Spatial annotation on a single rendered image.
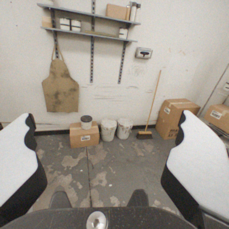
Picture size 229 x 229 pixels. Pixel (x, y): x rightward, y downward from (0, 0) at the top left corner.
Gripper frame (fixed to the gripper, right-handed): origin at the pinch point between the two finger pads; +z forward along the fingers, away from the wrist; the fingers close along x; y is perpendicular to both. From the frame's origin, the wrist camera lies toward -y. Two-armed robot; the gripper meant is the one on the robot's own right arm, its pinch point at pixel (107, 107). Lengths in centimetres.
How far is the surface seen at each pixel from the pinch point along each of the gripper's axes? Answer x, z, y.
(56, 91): -89, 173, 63
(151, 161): 66, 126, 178
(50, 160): -99, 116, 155
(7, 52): -133, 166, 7
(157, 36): 72, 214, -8
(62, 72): -74, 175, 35
